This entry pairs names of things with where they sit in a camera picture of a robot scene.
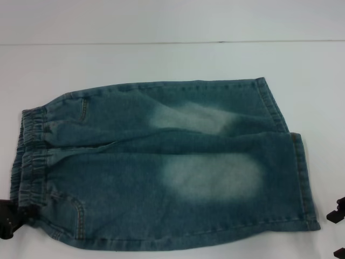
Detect blue denim shorts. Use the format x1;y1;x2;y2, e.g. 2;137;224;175
9;77;322;250

